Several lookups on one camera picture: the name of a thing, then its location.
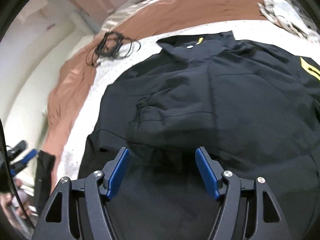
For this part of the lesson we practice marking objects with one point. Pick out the crumpled white patterned cloth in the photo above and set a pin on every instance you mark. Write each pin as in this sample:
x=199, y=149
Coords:
x=282, y=14

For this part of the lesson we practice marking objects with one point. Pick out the black garment on blanket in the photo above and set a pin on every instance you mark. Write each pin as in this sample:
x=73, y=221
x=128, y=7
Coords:
x=43, y=180

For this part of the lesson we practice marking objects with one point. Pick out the white floral bed sheet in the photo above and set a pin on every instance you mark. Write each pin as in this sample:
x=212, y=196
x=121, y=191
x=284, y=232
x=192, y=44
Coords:
x=110, y=70

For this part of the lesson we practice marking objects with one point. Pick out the orange blanket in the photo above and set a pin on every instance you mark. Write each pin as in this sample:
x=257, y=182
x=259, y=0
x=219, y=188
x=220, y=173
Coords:
x=67, y=98

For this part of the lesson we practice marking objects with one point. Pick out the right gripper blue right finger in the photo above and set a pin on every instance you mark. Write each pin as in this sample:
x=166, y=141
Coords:
x=211, y=173

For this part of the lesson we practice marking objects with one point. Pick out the black jacket with yellow patch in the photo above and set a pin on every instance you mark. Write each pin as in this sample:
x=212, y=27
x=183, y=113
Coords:
x=254, y=107

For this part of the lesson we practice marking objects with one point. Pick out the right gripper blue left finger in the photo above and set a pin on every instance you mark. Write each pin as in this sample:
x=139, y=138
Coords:
x=114, y=173

